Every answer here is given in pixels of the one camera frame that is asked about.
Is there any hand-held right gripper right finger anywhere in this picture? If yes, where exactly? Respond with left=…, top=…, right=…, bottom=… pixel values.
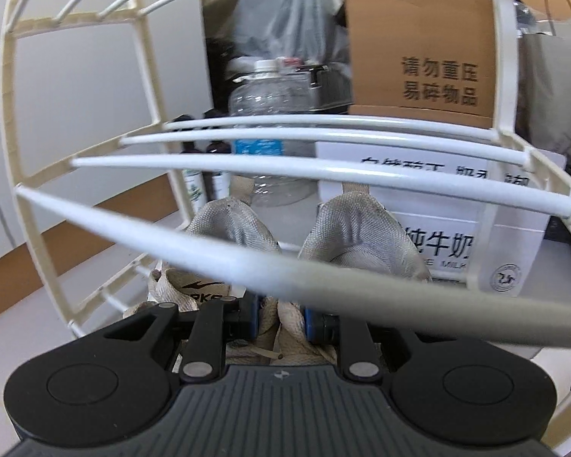
left=305, top=308, right=439, bottom=382

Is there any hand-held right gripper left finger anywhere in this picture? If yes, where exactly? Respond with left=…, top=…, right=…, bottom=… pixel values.
left=102, top=294, right=263, bottom=384

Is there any white wire shoe rack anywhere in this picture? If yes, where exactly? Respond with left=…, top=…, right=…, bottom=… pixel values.
left=0, top=0, right=571, bottom=457

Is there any white lace-up sneaker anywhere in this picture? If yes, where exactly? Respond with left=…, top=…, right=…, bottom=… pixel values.
left=275, top=190, right=433, bottom=367
left=147, top=197, right=285, bottom=377

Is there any white milk carton case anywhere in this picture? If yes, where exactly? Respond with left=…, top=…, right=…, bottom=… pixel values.
left=314, top=140, right=568, bottom=296

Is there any clear plastic water bottle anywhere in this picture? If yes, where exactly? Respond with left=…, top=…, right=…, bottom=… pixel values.
left=227, top=58, right=316, bottom=209

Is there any grey plastic bag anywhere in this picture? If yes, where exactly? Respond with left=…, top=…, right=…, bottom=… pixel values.
left=231, top=0, right=354, bottom=74

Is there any brown cardboard box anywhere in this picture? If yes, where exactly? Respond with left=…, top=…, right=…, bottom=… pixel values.
left=343, top=0, right=498, bottom=130

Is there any grey paper bag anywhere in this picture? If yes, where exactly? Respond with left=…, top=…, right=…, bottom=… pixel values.
left=516, top=0, right=571, bottom=177

